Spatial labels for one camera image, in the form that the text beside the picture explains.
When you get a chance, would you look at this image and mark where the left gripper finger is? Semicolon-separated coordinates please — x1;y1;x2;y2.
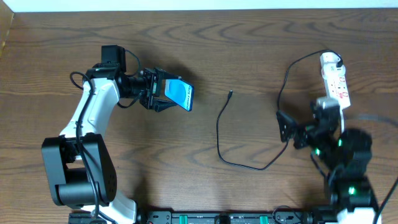
160;69;182;80
153;99;177;113

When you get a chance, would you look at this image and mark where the blue screen Galaxy smartphone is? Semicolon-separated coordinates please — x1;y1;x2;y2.
165;79;194;111

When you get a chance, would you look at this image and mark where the black USB charging cable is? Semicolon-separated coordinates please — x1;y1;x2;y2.
215;48;344;171

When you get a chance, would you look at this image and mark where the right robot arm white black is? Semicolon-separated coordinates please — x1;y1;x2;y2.
276;106;381;223

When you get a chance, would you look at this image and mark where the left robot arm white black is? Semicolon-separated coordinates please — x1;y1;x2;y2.
41;63;181;223

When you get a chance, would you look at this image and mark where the white charger adapter plug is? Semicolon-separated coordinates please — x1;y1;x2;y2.
320;51;346;80

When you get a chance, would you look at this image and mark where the white power strip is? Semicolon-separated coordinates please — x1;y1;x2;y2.
324;75;351;109

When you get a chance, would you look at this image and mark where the white power strip cord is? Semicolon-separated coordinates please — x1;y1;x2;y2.
338;107;346;134

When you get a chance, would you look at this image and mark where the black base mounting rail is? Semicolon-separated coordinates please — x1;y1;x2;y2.
136;209;338;224

